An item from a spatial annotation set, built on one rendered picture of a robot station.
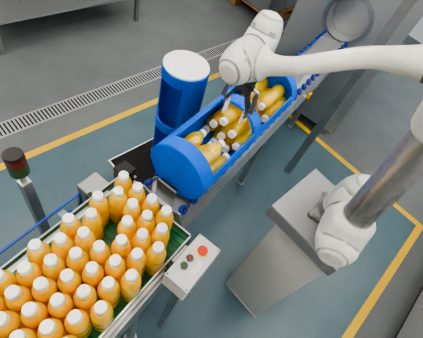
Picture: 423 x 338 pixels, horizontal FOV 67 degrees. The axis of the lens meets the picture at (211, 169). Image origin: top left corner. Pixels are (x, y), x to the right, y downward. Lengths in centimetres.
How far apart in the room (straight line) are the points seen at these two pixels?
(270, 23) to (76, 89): 248
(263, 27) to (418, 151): 55
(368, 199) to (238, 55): 57
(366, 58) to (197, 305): 179
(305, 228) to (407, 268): 187
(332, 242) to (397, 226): 221
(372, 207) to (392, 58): 43
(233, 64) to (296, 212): 76
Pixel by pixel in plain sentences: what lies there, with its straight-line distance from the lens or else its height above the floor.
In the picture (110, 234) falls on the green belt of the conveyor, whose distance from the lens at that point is 141.
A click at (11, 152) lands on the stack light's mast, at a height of 126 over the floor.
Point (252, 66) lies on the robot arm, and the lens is 94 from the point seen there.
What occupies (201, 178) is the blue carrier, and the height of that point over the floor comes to 117.
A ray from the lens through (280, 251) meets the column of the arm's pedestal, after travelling 165.
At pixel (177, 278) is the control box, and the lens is 114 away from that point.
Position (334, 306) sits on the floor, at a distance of 266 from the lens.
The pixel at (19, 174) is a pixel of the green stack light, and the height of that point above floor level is 119.
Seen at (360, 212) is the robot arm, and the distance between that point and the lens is 111.
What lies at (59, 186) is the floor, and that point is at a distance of 262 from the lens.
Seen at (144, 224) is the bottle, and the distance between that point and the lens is 123.
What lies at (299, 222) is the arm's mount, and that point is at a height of 107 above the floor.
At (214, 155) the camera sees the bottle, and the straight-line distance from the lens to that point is 137.
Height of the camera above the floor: 218
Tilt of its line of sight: 52 degrees down
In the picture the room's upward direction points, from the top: 21 degrees clockwise
